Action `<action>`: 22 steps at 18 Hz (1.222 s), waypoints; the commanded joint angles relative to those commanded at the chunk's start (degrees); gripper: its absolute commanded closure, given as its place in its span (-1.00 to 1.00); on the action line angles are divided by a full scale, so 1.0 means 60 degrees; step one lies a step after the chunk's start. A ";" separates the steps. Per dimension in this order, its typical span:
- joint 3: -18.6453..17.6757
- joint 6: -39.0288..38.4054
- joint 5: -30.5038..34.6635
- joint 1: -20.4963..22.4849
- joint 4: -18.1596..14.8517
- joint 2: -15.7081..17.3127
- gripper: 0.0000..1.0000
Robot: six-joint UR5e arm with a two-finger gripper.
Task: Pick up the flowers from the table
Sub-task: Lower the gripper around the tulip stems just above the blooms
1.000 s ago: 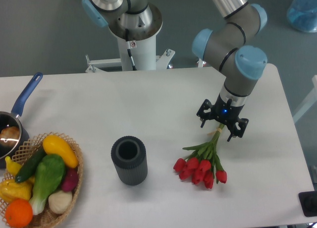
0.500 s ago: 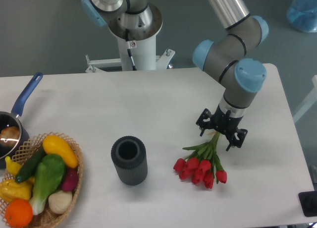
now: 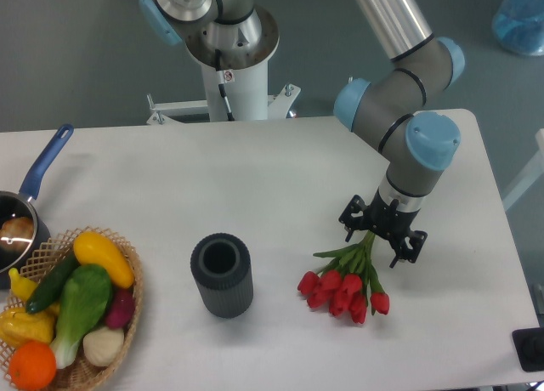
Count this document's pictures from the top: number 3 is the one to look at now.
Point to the dark grey ribbed vase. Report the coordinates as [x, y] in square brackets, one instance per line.
[221, 267]

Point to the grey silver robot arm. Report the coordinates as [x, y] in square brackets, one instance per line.
[233, 40]

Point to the yellow bumpy gourd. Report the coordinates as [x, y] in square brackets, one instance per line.
[19, 328]

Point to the orange fruit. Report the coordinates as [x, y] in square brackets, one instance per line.
[32, 366]

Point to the white frame at right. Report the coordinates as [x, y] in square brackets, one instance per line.
[526, 177]

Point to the green bok choy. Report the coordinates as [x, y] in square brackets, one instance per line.
[83, 302]

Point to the brown bread roll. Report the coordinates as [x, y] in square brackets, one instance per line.
[17, 234]

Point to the yellow squash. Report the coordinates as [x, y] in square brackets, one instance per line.
[90, 247]

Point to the dark green cucumber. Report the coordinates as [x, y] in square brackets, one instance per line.
[49, 289]

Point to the black device at edge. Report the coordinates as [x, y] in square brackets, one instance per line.
[529, 348]

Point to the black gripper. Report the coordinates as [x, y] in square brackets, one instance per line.
[389, 215]

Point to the blue handled saucepan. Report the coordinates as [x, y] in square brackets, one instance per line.
[21, 203]

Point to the red tulip bouquet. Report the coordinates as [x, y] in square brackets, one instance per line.
[347, 284]

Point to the blue plastic bag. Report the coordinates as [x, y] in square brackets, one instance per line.
[518, 26]

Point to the white garlic bulb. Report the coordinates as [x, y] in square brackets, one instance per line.
[101, 346]

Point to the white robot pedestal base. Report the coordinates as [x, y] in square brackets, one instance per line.
[231, 95]

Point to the small yellow banana pepper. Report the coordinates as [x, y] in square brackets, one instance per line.
[21, 286]

